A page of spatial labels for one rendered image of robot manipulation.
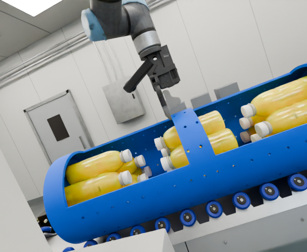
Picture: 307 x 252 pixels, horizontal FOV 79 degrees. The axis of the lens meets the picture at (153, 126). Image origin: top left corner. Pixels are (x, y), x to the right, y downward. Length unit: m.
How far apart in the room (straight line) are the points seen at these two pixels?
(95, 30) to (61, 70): 4.07
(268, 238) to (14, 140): 5.39
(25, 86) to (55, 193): 4.63
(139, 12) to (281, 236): 0.69
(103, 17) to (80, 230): 0.55
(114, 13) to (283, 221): 0.67
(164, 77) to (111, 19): 0.20
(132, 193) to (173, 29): 3.65
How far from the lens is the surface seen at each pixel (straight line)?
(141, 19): 0.58
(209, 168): 0.48
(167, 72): 0.55
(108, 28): 0.54
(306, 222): 0.65
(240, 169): 0.50
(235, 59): 3.95
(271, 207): 0.61
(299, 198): 0.63
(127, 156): 0.59
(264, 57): 4.10
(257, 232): 0.62
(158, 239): 0.24
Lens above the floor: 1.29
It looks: 7 degrees down
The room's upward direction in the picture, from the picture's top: 22 degrees counter-clockwise
